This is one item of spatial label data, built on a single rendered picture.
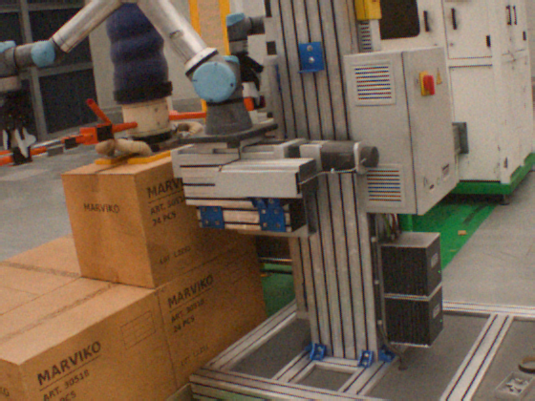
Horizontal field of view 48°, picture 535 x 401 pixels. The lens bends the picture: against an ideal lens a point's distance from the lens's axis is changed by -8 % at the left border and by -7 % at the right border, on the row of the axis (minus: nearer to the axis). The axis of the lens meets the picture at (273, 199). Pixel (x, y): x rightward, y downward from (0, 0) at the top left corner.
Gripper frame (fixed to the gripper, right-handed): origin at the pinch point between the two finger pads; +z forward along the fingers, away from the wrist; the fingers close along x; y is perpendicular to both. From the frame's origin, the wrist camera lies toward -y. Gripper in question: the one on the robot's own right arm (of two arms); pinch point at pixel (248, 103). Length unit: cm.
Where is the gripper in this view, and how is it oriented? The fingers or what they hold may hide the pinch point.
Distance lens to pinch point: 248.5
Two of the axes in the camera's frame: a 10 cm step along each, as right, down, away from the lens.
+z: 1.2, 9.7, 2.3
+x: 8.2, 0.3, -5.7
